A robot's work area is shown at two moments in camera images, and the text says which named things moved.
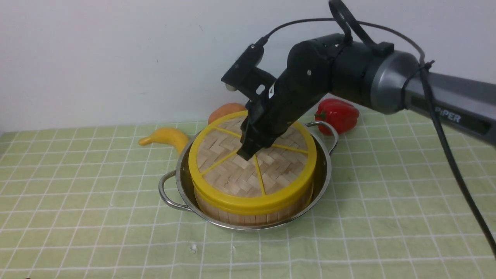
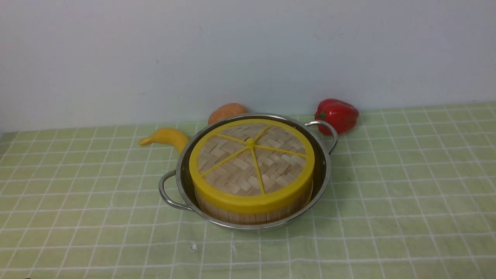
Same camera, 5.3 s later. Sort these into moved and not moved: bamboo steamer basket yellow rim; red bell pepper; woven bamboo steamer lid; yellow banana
Moved: bamboo steamer basket yellow rim
Not moved: red bell pepper; woven bamboo steamer lid; yellow banana
